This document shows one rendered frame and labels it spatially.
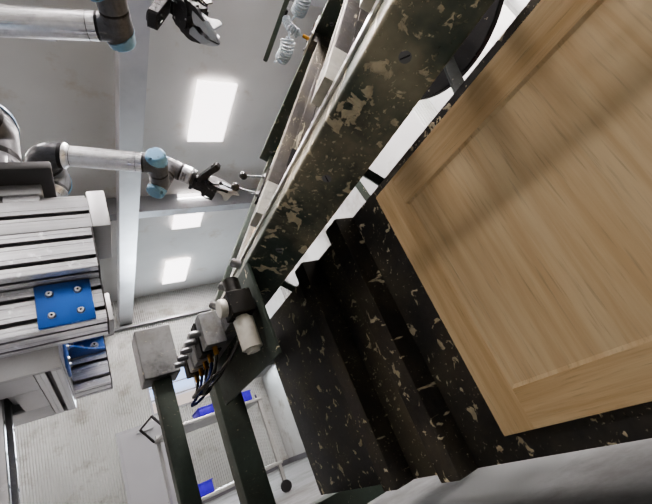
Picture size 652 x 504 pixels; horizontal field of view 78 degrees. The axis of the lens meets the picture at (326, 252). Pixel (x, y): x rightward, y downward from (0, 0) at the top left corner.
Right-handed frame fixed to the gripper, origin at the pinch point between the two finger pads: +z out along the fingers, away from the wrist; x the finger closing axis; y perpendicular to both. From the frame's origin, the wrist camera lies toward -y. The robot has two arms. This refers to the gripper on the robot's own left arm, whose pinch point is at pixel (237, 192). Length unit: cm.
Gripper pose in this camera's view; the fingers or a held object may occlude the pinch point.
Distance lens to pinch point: 184.0
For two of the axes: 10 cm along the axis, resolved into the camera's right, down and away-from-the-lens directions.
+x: 0.2, 5.4, -8.4
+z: 8.9, 3.8, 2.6
